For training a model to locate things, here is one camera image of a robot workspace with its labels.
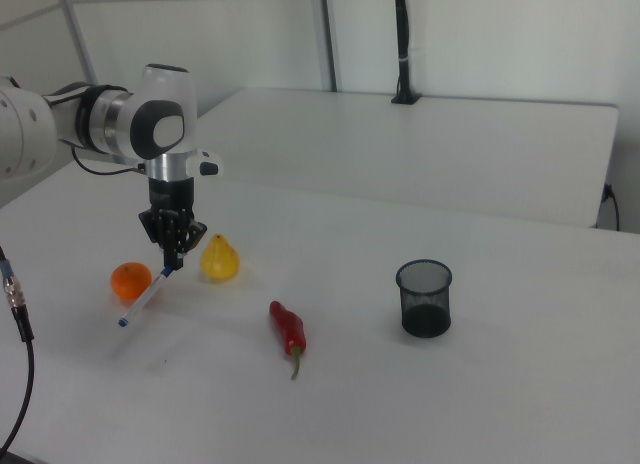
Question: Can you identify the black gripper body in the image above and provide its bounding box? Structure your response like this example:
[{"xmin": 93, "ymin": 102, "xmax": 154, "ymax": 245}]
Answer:
[{"xmin": 146, "ymin": 177, "xmax": 195, "ymax": 216}]

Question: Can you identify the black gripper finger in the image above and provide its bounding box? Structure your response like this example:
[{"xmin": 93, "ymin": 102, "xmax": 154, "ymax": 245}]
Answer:
[
  {"xmin": 138, "ymin": 208, "xmax": 176, "ymax": 271},
  {"xmin": 174, "ymin": 209, "xmax": 208, "ymax": 271}
]

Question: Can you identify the white marker pen blue cap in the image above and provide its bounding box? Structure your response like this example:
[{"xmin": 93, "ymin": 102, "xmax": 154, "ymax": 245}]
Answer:
[{"xmin": 117, "ymin": 265, "xmax": 174, "ymax": 330}]

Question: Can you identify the black mesh pen cup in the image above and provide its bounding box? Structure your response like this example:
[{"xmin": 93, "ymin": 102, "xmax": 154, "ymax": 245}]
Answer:
[{"xmin": 395, "ymin": 258, "xmax": 454, "ymax": 339}]

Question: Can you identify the yellow pear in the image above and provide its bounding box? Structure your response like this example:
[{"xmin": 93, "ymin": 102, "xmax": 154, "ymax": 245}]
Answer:
[{"xmin": 199, "ymin": 233, "xmax": 240, "ymax": 283}]

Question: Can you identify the orange fruit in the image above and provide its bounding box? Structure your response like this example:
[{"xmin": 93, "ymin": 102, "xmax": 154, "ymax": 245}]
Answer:
[{"xmin": 109, "ymin": 261, "xmax": 153, "ymax": 304}]

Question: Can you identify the red chili pepper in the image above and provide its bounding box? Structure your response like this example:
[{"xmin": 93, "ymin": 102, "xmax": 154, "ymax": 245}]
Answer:
[{"xmin": 268, "ymin": 300, "xmax": 308, "ymax": 381}]

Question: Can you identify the black pole with clamp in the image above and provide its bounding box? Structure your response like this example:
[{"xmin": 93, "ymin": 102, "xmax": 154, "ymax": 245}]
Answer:
[{"xmin": 390, "ymin": 0, "xmax": 422, "ymax": 106}]

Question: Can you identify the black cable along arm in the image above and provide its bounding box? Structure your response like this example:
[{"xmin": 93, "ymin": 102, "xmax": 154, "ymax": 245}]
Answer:
[{"xmin": 41, "ymin": 82, "xmax": 149, "ymax": 176}]

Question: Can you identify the black cable with metal connector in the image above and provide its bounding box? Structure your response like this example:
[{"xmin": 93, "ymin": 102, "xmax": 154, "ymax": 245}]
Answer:
[{"xmin": 0, "ymin": 244, "xmax": 37, "ymax": 453}]

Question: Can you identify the slanted grey frame post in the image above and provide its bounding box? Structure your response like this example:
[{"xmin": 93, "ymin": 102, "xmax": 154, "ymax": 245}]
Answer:
[{"xmin": 55, "ymin": 0, "xmax": 101, "ymax": 85}]

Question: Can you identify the upright grey frame post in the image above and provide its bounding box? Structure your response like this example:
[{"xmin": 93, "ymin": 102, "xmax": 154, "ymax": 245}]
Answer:
[{"xmin": 316, "ymin": 0, "xmax": 344, "ymax": 93}]

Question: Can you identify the black cable at table edge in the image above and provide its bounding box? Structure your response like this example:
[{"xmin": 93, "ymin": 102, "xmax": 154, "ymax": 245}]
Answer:
[{"xmin": 601, "ymin": 182, "xmax": 622, "ymax": 232}]

